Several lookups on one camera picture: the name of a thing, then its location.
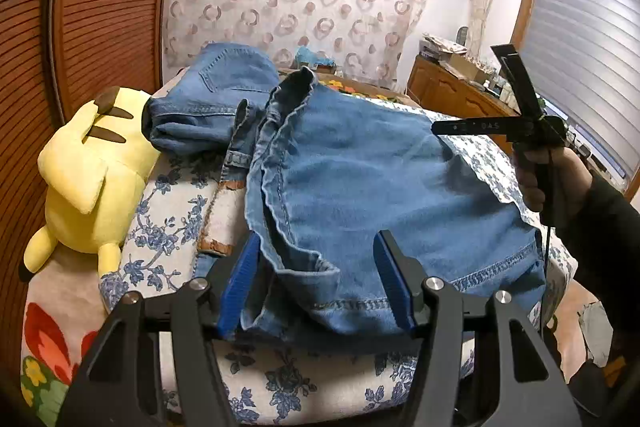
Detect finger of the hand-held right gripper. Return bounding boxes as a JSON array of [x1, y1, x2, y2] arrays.
[[431, 119, 516, 138], [490, 42, 544, 120]]

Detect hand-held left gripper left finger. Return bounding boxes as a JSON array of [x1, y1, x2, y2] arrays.
[[55, 231, 262, 427]]

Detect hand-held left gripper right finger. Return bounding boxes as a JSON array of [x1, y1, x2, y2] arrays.
[[374, 229, 584, 427]]

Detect blue denim pants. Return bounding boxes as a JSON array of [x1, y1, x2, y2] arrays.
[[192, 67, 548, 342], [142, 42, 281, 155]]

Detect person's right forearm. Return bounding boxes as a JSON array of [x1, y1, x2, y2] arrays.
[[550, 172, 640, 358]]

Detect person's right hand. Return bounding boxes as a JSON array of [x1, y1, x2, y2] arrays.
[[515, 147, 594, 226]]

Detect wooden cabinet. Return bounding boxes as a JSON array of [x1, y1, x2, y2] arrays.
[[406, 54, 521, 118]]

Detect open cardboard box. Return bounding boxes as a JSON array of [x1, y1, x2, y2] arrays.
[[440, 54, 493, 84]]

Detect grey window blind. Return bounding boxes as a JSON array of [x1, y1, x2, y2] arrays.
[[520, 0, 636, 180]]

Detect patterned flat box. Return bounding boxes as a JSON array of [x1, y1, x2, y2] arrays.
[[420, 34, 468, 58]]

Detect white sheet with blue flowers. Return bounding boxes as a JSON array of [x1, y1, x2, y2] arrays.
[[97, 82, 576, 425]]

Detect blue cloth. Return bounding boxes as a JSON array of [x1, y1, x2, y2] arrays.
[[296, 47, 334, 66]]

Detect yellow plush toy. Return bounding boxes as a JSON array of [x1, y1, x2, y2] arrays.
[[24, 86, 163, 275]]

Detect grey cloth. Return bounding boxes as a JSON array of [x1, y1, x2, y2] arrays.
[[577, 301, 614, 368]]

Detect slatted wooden door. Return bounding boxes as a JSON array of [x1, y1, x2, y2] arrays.
[[0, 0, 183, 268]]

